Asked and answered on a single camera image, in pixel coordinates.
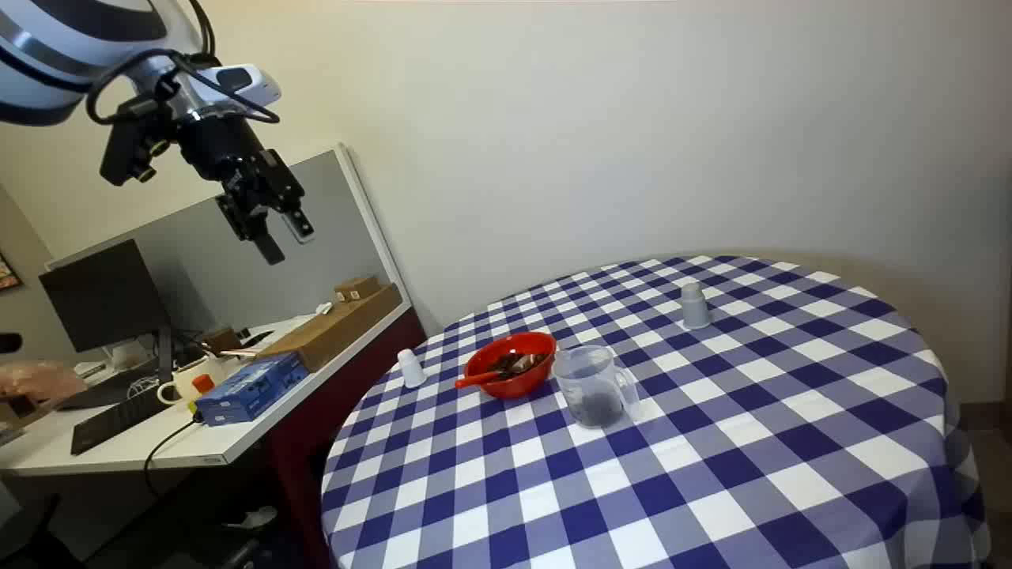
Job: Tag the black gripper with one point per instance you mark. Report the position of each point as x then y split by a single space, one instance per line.
223 147

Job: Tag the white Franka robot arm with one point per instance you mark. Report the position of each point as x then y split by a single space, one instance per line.
43 52

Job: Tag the dark bowl contents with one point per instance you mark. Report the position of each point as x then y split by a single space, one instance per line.
519 365

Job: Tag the red plastic bowl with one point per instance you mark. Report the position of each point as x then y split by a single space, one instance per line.
523 382

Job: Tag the grey desk partition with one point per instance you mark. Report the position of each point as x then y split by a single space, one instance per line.
316 232

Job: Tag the flat brown cardboard box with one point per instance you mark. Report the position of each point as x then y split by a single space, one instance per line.
327 329

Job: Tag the small black phone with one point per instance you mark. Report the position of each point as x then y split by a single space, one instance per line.
254 340

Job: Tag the blue cardboard box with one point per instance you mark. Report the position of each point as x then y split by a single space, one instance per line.
248 391

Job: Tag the white mug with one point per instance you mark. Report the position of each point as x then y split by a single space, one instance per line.
190 384

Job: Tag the black computer monitor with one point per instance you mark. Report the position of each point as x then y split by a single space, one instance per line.
99 294

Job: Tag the small white shaker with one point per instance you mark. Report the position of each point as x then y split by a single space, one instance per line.
410 368

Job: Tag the dark red desk panel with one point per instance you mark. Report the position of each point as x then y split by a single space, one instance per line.
316 422

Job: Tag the red plastic spoon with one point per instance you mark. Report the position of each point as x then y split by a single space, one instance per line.
478 376

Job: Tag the black keyboard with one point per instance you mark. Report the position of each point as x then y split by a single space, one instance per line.
113 422

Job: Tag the white office desk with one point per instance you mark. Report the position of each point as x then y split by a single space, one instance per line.
104 454

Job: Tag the white shoe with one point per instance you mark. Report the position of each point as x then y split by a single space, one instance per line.
254 516

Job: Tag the small white cup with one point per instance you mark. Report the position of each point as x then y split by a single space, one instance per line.
694 306

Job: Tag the blue white checkered tablecloth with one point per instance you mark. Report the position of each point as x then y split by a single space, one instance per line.
684 454

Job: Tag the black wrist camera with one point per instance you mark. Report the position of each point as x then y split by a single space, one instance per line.
129 147

